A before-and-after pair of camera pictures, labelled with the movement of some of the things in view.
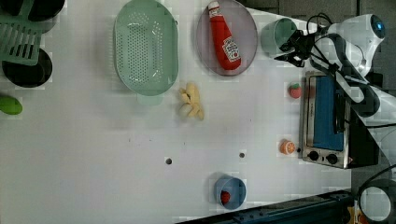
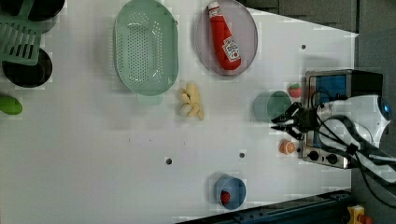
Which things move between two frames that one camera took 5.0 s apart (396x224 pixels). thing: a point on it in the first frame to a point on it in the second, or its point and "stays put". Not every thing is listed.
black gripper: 302,45 to 306,119
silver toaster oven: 326,120 stays put
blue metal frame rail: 329,208 stays put
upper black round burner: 41,10 stays put
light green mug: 276,33 to 270,105
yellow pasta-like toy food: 192,107 stays put
